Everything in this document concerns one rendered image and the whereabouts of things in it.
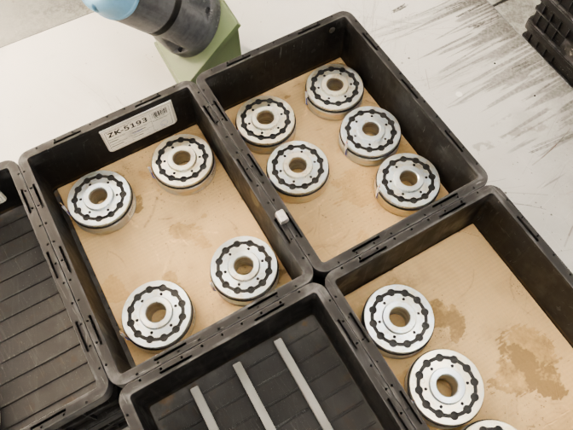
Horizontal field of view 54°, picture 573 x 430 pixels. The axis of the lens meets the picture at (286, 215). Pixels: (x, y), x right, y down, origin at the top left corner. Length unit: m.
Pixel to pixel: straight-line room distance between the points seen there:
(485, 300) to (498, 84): 0.55
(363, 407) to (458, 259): 0.27
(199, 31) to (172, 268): 0.47
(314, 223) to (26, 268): 0.46
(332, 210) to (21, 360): 0.52
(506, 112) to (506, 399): 0.62
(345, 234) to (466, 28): 0.65
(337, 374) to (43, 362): 0.43
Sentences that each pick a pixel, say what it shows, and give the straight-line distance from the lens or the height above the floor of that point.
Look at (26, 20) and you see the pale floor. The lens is 2.58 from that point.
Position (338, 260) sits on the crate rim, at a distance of 0.78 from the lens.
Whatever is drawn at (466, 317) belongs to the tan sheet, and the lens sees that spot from 0.90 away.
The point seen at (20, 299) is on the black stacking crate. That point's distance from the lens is 0.97.
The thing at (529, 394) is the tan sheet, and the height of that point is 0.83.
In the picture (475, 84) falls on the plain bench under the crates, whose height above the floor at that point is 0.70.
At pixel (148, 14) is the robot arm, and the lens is 1.09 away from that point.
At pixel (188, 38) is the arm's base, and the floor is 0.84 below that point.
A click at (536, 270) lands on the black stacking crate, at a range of 0.89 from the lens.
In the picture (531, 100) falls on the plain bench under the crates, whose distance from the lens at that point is 1.30.
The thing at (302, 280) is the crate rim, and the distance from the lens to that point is 0.77.
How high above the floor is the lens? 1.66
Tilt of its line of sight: 64 degrees down
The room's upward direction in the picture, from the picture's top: 2 degrees counter-clockwise
